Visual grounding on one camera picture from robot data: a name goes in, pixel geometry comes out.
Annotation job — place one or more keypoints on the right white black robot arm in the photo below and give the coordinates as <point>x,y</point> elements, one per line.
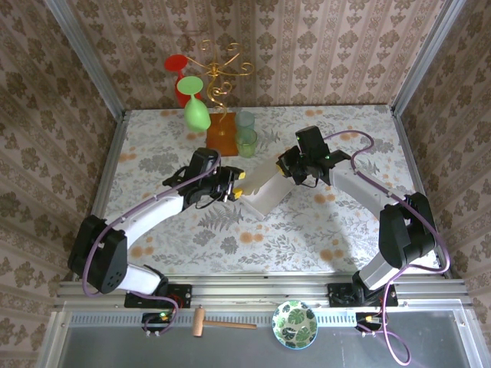
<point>403,237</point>

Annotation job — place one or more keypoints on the green plastic wine glass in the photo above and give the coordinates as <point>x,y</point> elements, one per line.
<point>196,115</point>

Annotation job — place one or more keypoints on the red plastic wine glass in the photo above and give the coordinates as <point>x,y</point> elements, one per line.
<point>175,63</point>

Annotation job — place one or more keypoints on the small black control board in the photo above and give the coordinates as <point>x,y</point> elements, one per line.
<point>157,319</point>
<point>368,320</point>

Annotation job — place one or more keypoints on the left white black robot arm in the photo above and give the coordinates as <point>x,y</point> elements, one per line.
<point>153,214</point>

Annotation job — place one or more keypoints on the floral tablecloth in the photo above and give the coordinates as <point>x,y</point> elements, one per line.
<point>230,253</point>

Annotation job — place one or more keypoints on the aluminium cross rail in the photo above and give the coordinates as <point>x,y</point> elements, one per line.
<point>261,293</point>

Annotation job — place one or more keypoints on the white paper box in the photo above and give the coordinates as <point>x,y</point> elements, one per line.
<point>268,195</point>

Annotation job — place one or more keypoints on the green glass tumbler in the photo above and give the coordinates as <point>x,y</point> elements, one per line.
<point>246,147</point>

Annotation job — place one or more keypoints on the leaf patterned bowl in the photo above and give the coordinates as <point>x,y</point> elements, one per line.
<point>294,325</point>

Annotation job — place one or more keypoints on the wooden mallet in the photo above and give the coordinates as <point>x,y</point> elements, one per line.
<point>199,322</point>

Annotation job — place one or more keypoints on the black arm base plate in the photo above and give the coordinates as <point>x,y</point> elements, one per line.
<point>337,295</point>
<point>184,295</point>

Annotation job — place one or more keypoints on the aluminium frame post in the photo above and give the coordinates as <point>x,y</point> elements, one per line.
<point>426,57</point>
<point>88,61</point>

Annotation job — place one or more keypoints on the blue glass tumbler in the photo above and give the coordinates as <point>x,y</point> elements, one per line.
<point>244,119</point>

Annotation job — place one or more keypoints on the aluminium side rail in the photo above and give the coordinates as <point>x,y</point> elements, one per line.
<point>412,165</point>
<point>101,191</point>

